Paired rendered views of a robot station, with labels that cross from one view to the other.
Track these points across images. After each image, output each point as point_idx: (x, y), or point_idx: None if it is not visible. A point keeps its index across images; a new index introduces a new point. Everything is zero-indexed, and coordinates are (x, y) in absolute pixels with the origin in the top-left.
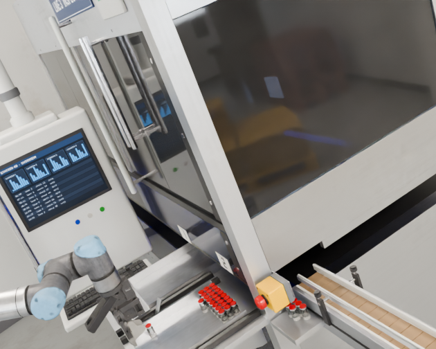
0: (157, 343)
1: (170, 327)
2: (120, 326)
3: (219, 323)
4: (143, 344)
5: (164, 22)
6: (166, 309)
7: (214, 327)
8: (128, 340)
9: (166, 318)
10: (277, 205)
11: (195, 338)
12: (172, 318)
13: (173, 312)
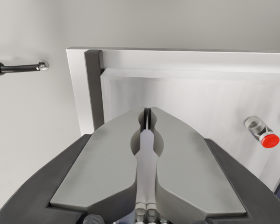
0: (219, 118)
1: (232, 154)
2: (166, 180)
3: (149, 200)
4: (253, 95)
5: None
6: (276, 181)
7: (145, 193)
8: (154, 113)
9: (268, 160)
10: None
11: (152, 167)
12: (250, 165)
13: (263, 174)
